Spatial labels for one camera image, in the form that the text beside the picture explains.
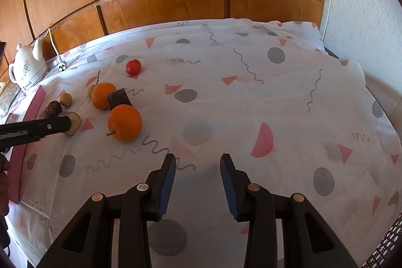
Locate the white ceramic kettle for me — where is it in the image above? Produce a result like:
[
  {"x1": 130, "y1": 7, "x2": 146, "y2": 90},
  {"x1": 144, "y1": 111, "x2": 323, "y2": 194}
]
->
[{"x1": 8, "y1": 39, "x2": 47, "y2": 89}]

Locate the dried fruit slice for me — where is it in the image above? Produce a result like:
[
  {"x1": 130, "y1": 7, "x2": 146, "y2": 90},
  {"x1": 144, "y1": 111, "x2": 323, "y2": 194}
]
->
[{"x1": 61, "y1": 112, "x2": 82, "y2": 136}]

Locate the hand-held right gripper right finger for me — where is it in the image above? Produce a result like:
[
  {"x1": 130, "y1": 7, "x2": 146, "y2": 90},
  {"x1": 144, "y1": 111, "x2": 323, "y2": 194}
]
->
[{"x1": 220, "y1": 153, "x2": 359, "y2": 268}]

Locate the white power cable with plug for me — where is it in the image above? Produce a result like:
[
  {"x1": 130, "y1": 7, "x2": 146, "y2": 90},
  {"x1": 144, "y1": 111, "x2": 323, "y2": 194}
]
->
[{"x1": 38, "y1": 28, "x2": 68, "y2": 72}]

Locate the white patterned tablecloth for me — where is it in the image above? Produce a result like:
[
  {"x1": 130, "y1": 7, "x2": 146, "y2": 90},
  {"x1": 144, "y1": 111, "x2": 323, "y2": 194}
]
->
[{"x1": 6, "y1": 18, "x2": 402, "y2": 268}]

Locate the perforated dark panel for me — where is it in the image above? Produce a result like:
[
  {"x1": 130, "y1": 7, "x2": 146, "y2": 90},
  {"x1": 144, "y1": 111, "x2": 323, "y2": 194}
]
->
[{"x1": 358, "y1": 215, "x2": 402, "y2": 268}]

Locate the orange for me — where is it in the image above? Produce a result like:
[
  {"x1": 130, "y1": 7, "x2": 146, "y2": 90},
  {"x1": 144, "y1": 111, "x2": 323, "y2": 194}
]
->
[
  {"x1": 91, "y1": 82, "x2": 117, "y2": 111},
  {"x1": 107, "y1": 104, "x2": 142, "y2": 142}
]

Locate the brown rectangular block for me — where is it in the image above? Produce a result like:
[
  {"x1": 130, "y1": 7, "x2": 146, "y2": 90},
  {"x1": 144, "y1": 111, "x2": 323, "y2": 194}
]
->
[{"x1": 107, "y1": 88, "x2": 133, "y2": 110}]

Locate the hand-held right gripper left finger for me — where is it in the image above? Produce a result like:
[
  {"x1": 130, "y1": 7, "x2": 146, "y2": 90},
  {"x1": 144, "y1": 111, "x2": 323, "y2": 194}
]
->
[{"x1": 38, "y1": 153, "x2": 177, "y2": 268}]

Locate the pink shallow box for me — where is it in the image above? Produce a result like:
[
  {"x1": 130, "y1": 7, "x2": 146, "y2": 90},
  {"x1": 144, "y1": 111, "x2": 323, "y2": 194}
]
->
[{"x1": 6, "y1": 84, "x2": 47, "y2": 204}]

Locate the red tomato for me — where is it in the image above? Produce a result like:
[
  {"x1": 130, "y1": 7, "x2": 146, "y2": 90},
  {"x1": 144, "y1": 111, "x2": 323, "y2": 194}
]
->
[{"x1": 126, "y1": 59, "x2": 142, "y2": 76}]

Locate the yellow pear with stem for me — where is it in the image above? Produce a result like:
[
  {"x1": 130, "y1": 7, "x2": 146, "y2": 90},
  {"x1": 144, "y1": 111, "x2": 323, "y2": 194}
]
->
[{"x1": 87, "y1": 71, "x2": 101, "y2": 98}]

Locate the person's left hand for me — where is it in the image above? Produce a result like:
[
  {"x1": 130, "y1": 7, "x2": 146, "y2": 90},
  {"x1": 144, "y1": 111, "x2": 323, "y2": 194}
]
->
[{"x1": 0, "y1": 171, "x2": 10, "y2": 216}]

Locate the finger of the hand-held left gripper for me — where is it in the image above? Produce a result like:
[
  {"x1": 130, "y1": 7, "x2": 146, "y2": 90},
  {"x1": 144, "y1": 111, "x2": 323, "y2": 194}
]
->
[{"x1": 0, "y1": 116, "x2": 73, "y2": 150}]

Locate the silver patterned tray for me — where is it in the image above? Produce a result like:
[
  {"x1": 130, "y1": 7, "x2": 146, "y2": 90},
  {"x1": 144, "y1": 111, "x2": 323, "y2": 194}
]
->
[{"x1": 0, "y1": 81, "x2": 21, "y2": 116}]

